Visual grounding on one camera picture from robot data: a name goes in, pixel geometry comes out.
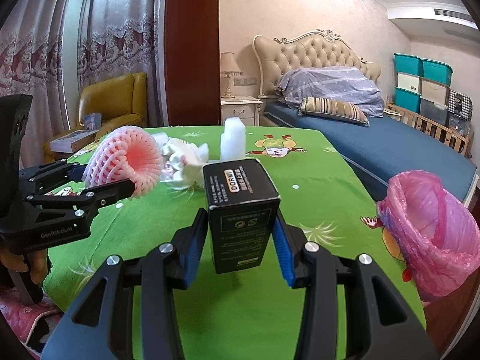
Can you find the crumpled white plastic bag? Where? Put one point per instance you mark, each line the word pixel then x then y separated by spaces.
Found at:
pixel 187 165

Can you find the grey clear storage box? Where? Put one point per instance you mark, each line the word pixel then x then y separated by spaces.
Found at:
pixel 433 111

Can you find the lavender duvet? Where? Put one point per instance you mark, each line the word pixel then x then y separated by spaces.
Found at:
pixel 330 84

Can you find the teal storage box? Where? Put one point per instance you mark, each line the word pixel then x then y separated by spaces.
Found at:
pixel 407 100
pixel 408 63
pixel 437 71

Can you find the cream nightstand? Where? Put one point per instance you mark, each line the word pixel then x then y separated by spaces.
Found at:
pixel 240 110

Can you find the beige storage box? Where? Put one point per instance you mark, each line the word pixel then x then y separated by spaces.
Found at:
pixel 434 89
pixel 409 81

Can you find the beige table lamp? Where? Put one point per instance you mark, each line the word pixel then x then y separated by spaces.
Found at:
pixel 228 67

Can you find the flat white box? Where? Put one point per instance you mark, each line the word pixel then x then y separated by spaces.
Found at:
pixel 73 140

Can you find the person's left hand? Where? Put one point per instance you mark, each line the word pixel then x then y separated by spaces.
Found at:
pixel 39 266

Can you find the patterned lace curtain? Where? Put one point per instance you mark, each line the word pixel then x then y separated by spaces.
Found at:
pixel 93 45

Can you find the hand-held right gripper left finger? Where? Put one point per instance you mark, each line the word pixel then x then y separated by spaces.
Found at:
pixel 193 255

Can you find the wooden crib rail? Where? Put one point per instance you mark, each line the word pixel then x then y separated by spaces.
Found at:
pixel 431 129

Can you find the striped pillow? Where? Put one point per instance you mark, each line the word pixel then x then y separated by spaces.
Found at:
pixel 333 110

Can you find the pink trash bag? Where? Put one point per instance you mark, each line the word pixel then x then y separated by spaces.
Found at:
pixel 431 195

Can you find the pale pink foam fruit net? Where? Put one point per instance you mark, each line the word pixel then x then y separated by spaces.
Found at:
pixel 123 157

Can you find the small black box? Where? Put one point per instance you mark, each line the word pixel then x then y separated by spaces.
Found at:
pixel 240 213

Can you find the green cartoon tablecloth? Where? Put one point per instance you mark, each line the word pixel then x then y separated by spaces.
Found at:
pixel 318 180

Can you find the checkered bag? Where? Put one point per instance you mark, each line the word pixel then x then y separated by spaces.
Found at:
pixel 460 101

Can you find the blue mattress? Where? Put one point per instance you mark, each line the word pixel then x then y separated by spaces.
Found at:
pixel 393 146

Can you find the small blue box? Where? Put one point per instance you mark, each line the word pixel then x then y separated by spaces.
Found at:
pixel 92 121

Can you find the beige tufted headboard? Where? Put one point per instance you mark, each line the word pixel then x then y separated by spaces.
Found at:
pixel 311 52

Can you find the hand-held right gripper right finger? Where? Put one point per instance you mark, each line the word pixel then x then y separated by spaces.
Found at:
pixel 281 255

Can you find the yellow leather armchair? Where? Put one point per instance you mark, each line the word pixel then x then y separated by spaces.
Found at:
pixel 112 97

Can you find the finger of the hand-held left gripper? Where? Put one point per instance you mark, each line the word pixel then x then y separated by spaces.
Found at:
pixel 77 174
pixel 112 191

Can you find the wall socket panel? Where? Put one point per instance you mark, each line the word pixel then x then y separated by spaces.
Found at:
pixel 244 81

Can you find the pink quilted blanket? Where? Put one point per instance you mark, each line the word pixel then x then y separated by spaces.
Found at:
pixel 22 318

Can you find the long white foam strip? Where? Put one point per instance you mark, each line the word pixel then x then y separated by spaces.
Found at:
pixel 234 138

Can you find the brown wooden door frame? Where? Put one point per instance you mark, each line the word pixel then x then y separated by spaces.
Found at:
pixel 191 45

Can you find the air conditioner vent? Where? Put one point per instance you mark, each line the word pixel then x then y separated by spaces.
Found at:
pixel 453 14

